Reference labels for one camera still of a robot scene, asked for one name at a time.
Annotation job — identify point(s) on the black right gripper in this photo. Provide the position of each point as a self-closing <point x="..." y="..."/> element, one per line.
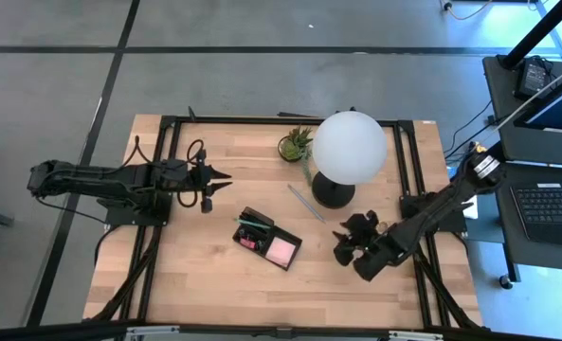
<point x="366" y="234"/>

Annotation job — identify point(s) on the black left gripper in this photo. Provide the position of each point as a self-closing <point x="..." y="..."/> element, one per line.
<point x="204" y="182"/>

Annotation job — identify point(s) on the black side desk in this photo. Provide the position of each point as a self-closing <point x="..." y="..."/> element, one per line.
<point x="503" y="156"/>

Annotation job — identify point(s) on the black binder clip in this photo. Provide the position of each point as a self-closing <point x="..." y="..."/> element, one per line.
<point x="261" y="245"/>
<point x="246" y="232"/>

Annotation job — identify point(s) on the black aluminium rig frame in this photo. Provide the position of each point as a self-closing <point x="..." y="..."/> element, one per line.
<point x="242" y="119"/>

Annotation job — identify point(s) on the black tripod pole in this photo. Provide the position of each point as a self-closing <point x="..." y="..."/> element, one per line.
<point x="541" y="30"/>

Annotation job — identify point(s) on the black keyboard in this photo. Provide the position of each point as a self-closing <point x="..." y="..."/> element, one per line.
<point x="550" y="210"/>

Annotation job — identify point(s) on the white globe table lamp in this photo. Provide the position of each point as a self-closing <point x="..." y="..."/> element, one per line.
<point x="349" y="147"/>

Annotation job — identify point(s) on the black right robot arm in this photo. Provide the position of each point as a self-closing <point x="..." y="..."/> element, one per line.
<point x="427" y="220"/>

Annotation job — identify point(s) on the potted succulent plant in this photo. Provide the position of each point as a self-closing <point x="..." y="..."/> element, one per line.
<point x="294" y="147"/>

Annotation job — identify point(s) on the yellow rounded object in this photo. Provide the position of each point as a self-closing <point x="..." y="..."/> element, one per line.
<point x="382" y="227"/>

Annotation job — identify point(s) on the black mesh desk organizer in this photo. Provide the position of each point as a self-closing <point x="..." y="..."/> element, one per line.
<point x="287" y="264"/>

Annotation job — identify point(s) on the black power adapter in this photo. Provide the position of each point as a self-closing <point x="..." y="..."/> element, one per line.
<point x="534" y="77"/>

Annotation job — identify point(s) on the pink eraser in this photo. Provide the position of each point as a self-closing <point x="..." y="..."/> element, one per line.
<point x="248" y="243"/>

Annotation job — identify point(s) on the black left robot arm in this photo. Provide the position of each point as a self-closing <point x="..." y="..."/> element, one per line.
<point x="96" y="179"/>

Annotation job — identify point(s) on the pink sticky note pad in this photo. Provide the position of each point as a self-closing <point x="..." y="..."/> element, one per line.
<point x="280" y="251"/>

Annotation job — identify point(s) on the teal pencil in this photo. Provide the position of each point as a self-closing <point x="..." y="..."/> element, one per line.
<point x="254" y="224"/>
<point x="306" y="203"/>

